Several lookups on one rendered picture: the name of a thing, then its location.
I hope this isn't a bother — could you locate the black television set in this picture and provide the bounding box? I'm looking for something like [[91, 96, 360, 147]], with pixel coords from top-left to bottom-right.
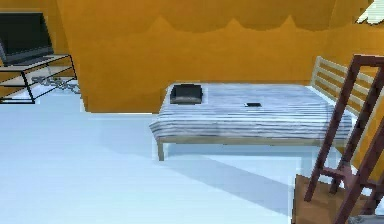
[[0, 12, 55, 67]]

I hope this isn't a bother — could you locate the black laptop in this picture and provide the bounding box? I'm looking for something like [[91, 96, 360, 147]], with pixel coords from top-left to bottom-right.
[[169, 83, 204, 105]]

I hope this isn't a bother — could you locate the dark red wooden chair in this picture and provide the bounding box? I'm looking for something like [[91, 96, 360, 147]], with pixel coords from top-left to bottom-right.
[[303, 54, 384, 224]]

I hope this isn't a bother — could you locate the white window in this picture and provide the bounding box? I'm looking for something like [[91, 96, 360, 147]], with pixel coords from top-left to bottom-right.
[[355, 0, 384, 26]]

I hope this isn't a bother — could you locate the striped bed with wooden frame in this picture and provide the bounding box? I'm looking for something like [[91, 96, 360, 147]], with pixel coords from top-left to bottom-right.
[[148, 55, 377, 162]]

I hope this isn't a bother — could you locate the black frame television stand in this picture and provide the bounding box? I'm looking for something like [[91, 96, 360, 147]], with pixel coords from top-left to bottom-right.
[[0, 54, 78, 105]]

